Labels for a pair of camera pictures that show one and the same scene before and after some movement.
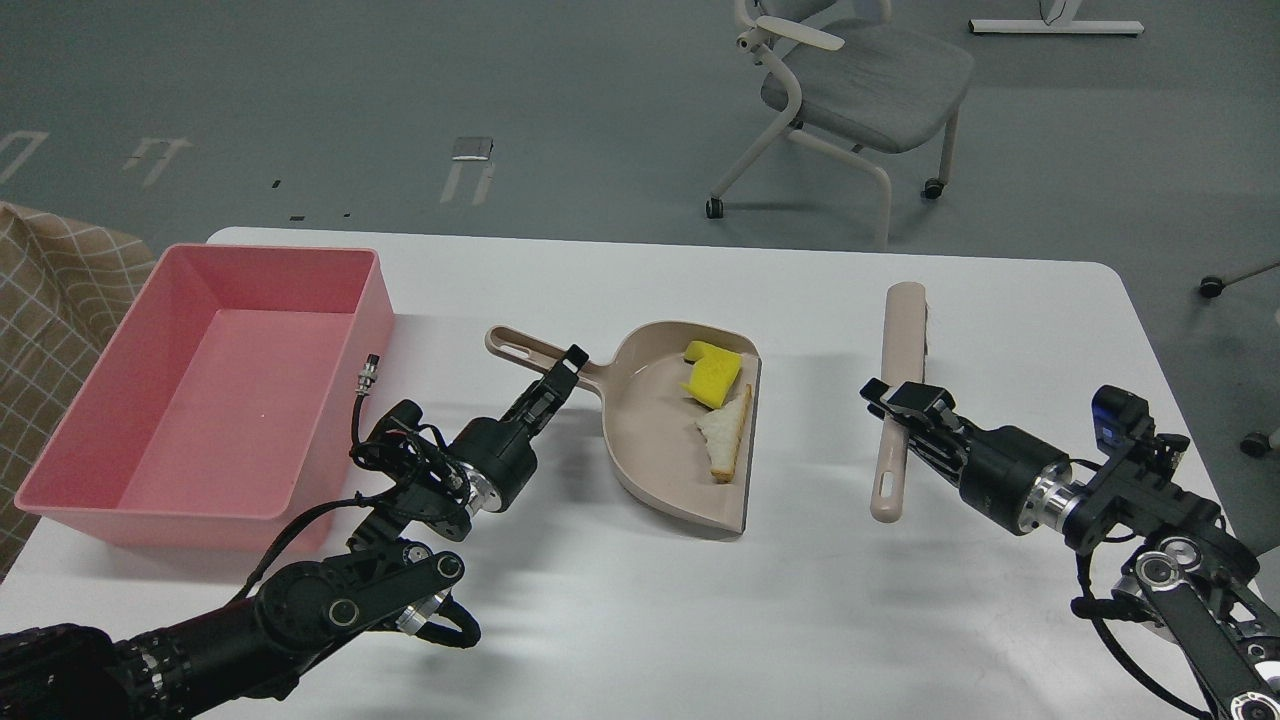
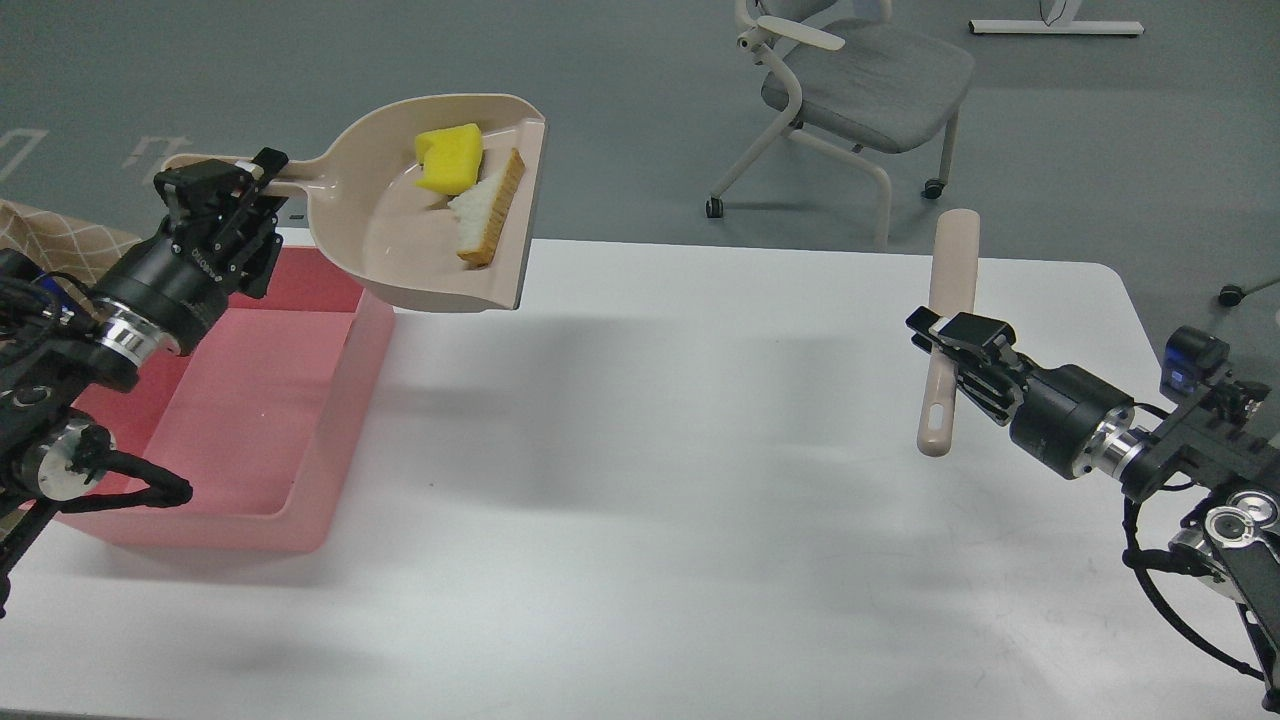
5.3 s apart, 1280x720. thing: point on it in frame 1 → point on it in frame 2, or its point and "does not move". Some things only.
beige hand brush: [904, 361] → [955, 260]
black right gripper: [1009, 474] → [1066, 410]
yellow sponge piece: [712, 375] → [452, 158]
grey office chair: [878, 86] does not move
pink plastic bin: [224, 407] does not move
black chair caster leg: [1254, 444] → [1231, 295]
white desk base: [1058, 21] does not move
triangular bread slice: [722, 431] → [481, 211]
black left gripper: [495, 458] → [209, 203]
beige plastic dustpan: [649, 417] → [375, 223]
